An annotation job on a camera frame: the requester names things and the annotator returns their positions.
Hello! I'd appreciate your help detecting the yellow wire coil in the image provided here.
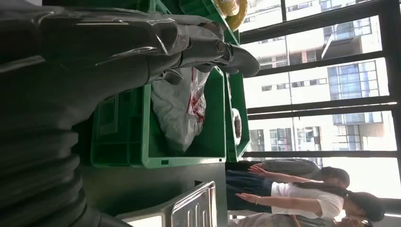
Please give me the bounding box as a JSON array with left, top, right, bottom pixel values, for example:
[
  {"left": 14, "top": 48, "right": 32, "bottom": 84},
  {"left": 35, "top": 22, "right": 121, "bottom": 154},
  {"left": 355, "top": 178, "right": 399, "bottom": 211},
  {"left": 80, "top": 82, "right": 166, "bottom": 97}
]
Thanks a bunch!
[{"left": 214, "top": 0, "right": 249, "bottom": 32}]

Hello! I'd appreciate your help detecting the grey courier package red print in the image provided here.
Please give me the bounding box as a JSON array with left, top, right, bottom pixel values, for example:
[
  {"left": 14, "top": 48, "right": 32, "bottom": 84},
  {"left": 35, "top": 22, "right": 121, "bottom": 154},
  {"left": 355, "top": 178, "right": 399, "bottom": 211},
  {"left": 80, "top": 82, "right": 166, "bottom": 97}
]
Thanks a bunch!
[{"left": 150, "top": 66, "right": 210, "bottom": 155}]

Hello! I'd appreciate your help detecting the green crate holding package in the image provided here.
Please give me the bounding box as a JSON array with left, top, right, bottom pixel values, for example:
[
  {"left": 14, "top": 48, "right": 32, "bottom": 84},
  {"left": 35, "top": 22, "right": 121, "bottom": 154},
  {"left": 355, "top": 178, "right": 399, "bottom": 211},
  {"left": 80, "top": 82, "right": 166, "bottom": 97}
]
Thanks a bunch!
[{"left": 90, "top": 66, "right": 227, "bottom": 170}]

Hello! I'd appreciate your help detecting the green crate with black coils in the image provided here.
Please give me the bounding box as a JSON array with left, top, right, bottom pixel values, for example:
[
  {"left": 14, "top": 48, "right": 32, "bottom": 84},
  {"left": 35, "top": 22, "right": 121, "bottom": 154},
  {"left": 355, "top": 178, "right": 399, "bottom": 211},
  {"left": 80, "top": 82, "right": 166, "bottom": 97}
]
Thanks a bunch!
[{"left": 224, "top": 71, "right": 252, "bottom": 163}]

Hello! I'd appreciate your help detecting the electronic weighing scale steel tray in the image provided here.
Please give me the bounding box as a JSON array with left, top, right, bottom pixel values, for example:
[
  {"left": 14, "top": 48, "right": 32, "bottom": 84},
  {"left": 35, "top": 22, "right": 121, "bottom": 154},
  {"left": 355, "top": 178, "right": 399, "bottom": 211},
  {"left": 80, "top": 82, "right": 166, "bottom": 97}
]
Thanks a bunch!
[{"left": 115, "top": 181, "right": 218, "bottom": 227}]

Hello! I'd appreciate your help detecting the person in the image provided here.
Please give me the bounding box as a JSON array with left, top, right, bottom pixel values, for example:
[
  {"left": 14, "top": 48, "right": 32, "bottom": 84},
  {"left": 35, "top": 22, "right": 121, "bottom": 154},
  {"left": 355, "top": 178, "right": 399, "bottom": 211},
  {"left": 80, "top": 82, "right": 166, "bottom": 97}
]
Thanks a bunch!
[
  {"left": 225, "top": 170, "right": 386, "bottom": 224},
  {"left": 225, "top": 157, "right": 351, "bottom": 189}
]

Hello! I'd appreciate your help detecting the black window frame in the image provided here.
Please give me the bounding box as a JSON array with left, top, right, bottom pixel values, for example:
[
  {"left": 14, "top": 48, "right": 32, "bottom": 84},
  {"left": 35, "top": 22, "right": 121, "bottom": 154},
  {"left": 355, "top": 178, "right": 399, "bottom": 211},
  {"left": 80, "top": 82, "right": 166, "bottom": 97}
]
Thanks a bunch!
[{"left": 239, "top": 0, "right": 401, "bottom": 217}]

